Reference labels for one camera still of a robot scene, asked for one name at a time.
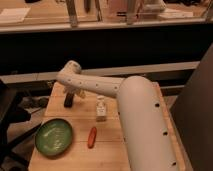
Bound black eraser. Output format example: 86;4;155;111
64;93;74;108

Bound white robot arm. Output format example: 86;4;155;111
56;61;179;171

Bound small white bottle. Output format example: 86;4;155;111
96;95;107;122

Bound orange carrot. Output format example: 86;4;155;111
87;127;97;148

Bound green plate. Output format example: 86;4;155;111
35;118;73;157

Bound black chair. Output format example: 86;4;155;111
0;79;40;166

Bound wooden shelf rail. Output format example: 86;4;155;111
0;61;199;84

